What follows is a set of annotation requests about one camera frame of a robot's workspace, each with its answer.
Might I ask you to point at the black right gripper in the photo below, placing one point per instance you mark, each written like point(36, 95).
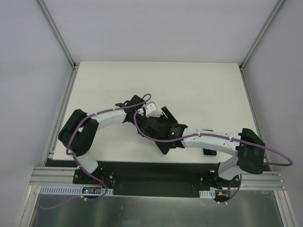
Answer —
point(166, 132)

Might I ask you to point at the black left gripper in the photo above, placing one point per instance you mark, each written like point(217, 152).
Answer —
point(131, 111)

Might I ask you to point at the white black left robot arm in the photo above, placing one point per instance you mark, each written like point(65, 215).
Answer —
point(79, 131)

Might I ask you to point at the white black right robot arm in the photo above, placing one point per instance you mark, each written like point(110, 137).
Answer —
point(245, 148)

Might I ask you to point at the light blue cased phone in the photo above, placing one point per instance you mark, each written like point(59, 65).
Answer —
point(208, 152)

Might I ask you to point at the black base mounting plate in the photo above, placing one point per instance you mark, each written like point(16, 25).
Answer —
point(174, 180)

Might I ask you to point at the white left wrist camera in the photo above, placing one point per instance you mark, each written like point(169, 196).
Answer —
point(150, 110)

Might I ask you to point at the left aluminium frame post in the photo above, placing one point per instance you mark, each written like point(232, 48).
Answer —
point(56, 33)

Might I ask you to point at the aluminium frame post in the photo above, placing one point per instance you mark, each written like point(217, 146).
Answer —
point(261, 34)
point(56, 33)

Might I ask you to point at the white right cable duct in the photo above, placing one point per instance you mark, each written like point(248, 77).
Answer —
point(207, 194)

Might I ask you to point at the white cable duct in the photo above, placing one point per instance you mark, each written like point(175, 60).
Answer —
point(75, 190)
point(207, 194)

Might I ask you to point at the right aluminium frame post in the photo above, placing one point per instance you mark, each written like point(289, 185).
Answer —
point(261, 34)

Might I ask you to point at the horizontal aluminium frame rail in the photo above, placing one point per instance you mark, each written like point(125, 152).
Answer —
point(52, 176)

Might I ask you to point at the white left cable duct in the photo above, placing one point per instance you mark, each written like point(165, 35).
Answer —
point(75, 190)

